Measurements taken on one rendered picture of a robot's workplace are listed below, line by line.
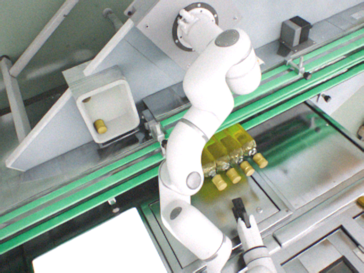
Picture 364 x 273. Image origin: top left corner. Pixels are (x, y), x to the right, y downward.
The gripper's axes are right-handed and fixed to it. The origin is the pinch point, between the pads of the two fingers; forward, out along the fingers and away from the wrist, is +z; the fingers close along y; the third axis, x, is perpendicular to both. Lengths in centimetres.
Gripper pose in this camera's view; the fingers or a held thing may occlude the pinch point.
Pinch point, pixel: (237, 207)
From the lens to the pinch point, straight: 109.8
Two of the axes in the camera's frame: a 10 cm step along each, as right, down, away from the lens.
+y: -1.0, -6.5, -7.5
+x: -9.7, 2.4, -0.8
